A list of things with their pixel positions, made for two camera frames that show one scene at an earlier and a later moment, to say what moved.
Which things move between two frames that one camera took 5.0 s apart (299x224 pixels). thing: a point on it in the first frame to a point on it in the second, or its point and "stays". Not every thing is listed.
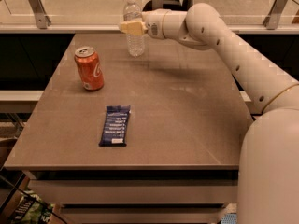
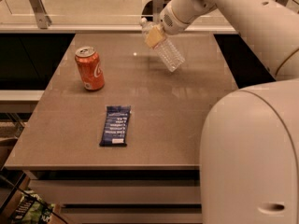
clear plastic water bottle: (133, 11) to (167, 49)
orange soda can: (89, 68) stays
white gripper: (153, 22) to (170, 22)
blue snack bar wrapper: (114, 129) stays
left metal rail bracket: (42, 20) stays
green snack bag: (32, 209) stays
